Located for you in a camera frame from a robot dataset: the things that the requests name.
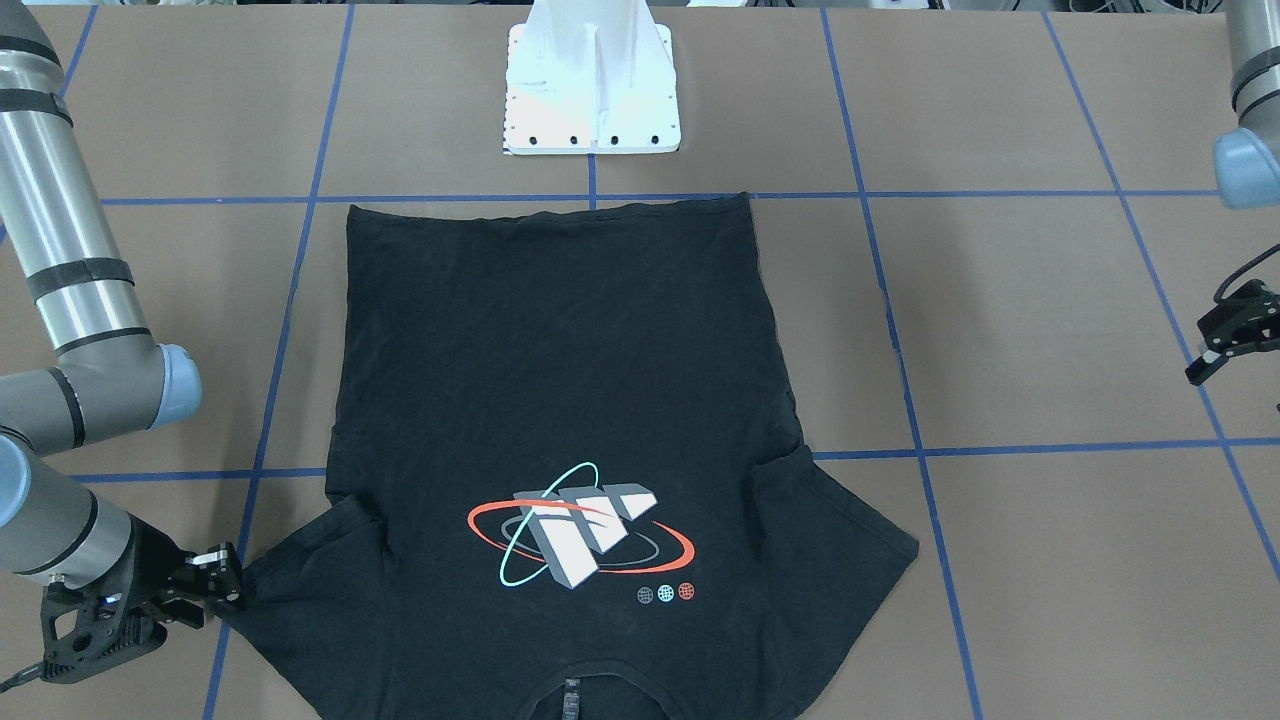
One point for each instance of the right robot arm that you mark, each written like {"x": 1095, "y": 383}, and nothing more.
{"x": 110, "y": 377}

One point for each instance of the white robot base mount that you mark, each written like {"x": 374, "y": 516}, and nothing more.
{"x": 590, "y": 77}

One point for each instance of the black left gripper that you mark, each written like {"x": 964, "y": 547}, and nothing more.
{"x": 1240, "y": 318}

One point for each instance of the black printed t-shirt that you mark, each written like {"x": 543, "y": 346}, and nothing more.
{"x": 567, "y": 481}

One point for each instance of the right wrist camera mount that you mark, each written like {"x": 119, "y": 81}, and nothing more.
{"x": 89, "y": 631}

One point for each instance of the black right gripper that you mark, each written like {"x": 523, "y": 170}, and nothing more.
{"x": 150, "y": 566}

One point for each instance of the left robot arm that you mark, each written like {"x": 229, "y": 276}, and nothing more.
{"x": 1246, "y": 163}

